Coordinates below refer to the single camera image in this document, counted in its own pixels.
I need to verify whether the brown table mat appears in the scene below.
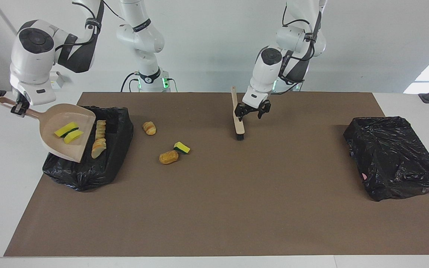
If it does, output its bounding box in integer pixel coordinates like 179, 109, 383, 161
3, 92, 429, 257

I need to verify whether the beige plastic dustpan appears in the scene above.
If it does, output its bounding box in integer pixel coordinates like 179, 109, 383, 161
0, 96, 96, 163

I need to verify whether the orange striped bread chunk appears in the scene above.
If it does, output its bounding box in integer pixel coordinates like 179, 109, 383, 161
90, 138, 107, 160

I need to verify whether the white wall socket box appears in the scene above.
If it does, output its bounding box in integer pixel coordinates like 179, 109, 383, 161
49, 71, 65, 90

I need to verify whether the yellow sponge with green backing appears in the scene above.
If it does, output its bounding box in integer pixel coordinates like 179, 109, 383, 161
173, 141, 191, 155
54, 121, 80, 138

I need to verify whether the beige brush with black bristles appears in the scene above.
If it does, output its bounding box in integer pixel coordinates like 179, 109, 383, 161
231, 86, 245, 141

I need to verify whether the notched yellow sponge piece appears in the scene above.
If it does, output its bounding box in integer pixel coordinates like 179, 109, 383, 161
63, 130, 85, 145

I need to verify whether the brown bread roll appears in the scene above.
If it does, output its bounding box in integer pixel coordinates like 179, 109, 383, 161
159, 150, 179, 165

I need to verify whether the white wall conduit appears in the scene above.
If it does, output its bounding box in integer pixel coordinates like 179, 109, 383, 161
0, 0, 18, 36

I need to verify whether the pale ridged croissant piece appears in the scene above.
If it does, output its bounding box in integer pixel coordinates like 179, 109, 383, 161
95, 119, 107, 140

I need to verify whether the black right base cable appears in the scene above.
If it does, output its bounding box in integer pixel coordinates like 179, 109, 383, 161
120, 72, 140, 93

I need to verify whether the black bag over pink bin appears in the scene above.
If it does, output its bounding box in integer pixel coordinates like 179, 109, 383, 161
343, 116, 429, 202

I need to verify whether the black bag lined bin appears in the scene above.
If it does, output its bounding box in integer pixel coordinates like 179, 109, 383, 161
42, 105, 134, 192

